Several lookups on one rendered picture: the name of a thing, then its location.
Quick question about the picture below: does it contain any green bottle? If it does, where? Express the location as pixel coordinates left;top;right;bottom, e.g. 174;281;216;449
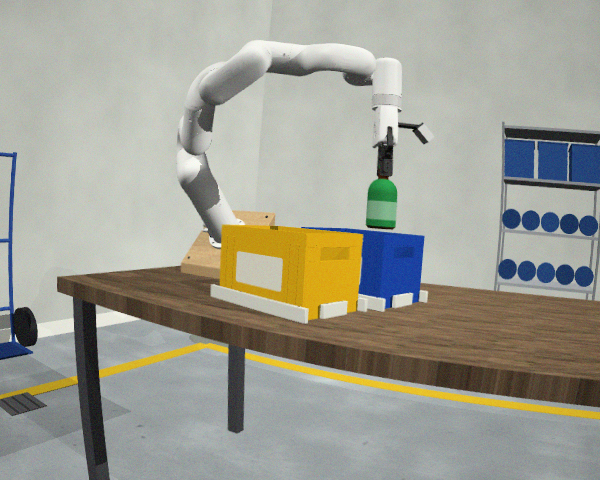
366;171;397;230

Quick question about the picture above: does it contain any blue divided crate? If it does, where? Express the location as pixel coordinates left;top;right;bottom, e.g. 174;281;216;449
316;227;425;309

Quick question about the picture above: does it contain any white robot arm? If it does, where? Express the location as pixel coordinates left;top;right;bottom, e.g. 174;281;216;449
176;40;402;249

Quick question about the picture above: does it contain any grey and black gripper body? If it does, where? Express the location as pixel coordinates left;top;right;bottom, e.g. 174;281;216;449
372;105;401;148

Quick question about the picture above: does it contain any yellow plastic crate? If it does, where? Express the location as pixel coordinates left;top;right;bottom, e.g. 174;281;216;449
220;225;363;320

